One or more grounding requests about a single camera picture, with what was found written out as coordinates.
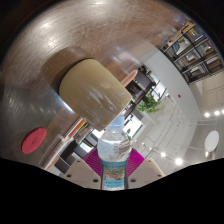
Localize flat round red coaster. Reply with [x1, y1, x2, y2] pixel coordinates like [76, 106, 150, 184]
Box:
[21, 127, 48, 155]

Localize stack of books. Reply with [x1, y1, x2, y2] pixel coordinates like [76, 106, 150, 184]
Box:
[63, 117, 98, 145]

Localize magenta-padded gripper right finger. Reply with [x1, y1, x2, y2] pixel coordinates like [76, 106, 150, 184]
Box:
[126, 148, 166, 190]

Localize ceiling track spotlights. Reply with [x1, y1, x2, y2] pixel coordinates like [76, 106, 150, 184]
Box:
[141, 109, 224, 167]

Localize clear blue-capped water bottle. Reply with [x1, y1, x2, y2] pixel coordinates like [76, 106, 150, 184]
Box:
[97, 114, 134, 191]

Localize bushy potted plant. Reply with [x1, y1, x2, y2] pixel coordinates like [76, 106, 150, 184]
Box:
[135, 92, 166, 115]

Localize tall wall bookshelf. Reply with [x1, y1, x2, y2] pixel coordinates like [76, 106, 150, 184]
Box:
[160, 20, 224, 85]

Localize group of orange chairs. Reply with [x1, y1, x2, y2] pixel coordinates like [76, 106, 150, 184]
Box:
[119, 69, 139, 88]

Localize low dark shelf unit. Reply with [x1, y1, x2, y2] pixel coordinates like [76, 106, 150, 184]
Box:
[53, 68, 159, 174]

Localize small potted plant, white pot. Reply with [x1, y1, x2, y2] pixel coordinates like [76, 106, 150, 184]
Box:
[124, 127, 133, 141]

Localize round white ceiling lamps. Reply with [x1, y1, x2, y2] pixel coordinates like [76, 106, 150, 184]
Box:
[204, 130, 221, 153]

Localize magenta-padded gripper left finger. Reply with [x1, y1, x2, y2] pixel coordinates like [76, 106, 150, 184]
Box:
[63, 148, 103, 190]

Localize cream cup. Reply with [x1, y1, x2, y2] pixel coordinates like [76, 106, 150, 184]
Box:
[58, 58, 134, 132]

